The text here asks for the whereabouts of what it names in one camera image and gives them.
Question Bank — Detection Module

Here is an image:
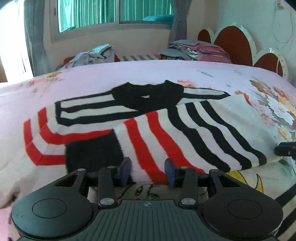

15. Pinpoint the striped cartoon knit sweater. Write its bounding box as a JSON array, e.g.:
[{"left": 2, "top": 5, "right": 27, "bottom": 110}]
[{"left": 0, "top": 79, "right": 296, "bottom": 237}]

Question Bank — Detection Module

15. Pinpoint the crumpled grey clothes pile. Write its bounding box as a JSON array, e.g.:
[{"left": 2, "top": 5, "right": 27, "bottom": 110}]
[{"left": 61, "top": 44, "right": 115, "bottom": 69}]

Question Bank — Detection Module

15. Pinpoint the pink floral bed sheet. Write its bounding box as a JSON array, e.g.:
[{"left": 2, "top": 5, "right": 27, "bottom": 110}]
[{"left": 1, "top": 60, "right": 295, "bottom": 240}]

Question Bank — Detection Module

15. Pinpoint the striped grey white cloth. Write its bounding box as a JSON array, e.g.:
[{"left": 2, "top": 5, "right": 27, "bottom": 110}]
[{"left": 115, "top": 54, "right": 161, "bottom": 62}]

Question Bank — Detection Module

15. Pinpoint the red white scalloped headboard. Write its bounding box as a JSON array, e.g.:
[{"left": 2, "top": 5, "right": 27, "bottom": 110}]
[{"left": 197, "top": 23, "right": 289, "bottom": 79}]

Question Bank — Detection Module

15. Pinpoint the teal pillow on sill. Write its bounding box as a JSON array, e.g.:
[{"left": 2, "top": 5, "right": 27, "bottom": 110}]
[{"left": 142, "top": 15, "right": 174, "bottom": 25}]

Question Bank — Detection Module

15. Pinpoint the window with green curtain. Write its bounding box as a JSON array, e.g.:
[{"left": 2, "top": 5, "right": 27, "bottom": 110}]
[{"left": 49, "top": 1, "right": 173, "bottom": 43}]

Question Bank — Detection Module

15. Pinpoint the right grey curtain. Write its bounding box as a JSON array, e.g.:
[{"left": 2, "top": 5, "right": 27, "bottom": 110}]
[{"left": 169, "top": 0, "right": 192, "bottom": 43}]

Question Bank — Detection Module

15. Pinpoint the grey curtain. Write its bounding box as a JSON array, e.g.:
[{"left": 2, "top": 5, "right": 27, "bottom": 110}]
[
  {"left": 169, "top": 0, "right": 192, "bottom": 43},
  {"left": 23, "top": 0, "right": 51, "bottom": 77}
]

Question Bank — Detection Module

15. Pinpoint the left grey curtain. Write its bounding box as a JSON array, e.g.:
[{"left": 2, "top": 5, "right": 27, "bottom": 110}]
[{"left": 23, "top": 0, "right": 51, "bottom": 77}]

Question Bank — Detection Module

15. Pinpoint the white wall cable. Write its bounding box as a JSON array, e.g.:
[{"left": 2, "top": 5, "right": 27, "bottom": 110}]
[{"left": 271, "top": 0, "right": 295, "bottom": 47}]

